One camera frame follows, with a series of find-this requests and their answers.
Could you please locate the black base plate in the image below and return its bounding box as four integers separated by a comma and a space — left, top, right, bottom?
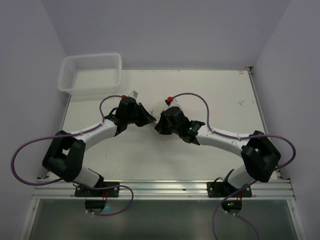
206, 177, 253, 198
74, 181, 120, 198

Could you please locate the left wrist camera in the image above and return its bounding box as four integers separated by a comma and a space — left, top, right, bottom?
121, 90, 138, 100

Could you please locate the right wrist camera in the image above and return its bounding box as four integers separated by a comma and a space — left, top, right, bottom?
165, 96, 182, 109

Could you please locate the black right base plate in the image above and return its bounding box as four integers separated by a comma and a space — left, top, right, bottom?
206, 177, 253, 198

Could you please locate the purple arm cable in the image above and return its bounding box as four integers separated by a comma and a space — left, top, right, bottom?
11, 94, 135, 216
172, 92, 297, 240

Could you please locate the aluminium mounting rail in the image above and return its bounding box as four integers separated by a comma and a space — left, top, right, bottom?
31, 180, 295, 201

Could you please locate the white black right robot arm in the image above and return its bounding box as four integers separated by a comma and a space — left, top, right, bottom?
151, 105, 281, 195

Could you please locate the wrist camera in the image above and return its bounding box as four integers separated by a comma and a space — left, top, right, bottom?
165, 96, 182, 109
121, 90, 138, 100

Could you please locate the white mesh laundry bag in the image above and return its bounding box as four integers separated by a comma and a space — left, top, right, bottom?
149, 100, 170, 126

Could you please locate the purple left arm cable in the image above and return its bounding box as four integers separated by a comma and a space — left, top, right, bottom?
11, 94, 135, 216

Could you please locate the white plastic basket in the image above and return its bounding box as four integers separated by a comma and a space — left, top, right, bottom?
57, 53, 122, 96

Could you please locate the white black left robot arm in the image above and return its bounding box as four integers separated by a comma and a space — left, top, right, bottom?
42, 95, 156, 189

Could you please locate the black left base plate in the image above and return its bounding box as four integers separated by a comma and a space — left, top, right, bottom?
74, 181, 120, 198

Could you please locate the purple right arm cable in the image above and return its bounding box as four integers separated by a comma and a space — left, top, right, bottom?
172, 92, 297, 240

